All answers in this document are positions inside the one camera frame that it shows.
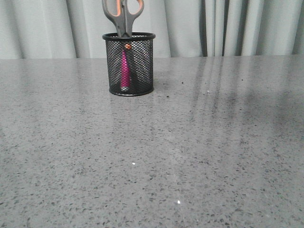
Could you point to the grey orange handled scissors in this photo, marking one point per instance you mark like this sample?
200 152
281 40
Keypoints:
123 19

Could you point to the magenta pen with white caps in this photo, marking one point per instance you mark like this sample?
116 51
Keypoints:
125 73

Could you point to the grey curtain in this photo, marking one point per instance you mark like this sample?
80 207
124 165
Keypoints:
183 28

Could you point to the black mesh pen cup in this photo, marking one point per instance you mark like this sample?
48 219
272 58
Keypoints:
139 53

